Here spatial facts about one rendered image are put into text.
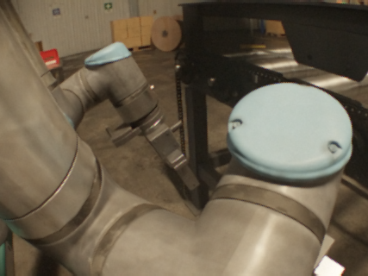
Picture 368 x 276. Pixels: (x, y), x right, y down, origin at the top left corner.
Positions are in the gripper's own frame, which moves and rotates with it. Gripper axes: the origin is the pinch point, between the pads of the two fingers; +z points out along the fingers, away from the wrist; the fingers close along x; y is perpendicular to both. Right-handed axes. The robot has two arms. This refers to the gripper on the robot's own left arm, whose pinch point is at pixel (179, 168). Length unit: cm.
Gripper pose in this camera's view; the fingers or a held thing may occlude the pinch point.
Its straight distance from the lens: 68.2
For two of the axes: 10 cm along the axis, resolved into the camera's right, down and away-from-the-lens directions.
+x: -3.6, -3.0, 8.9
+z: 4.7, 7.6, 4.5
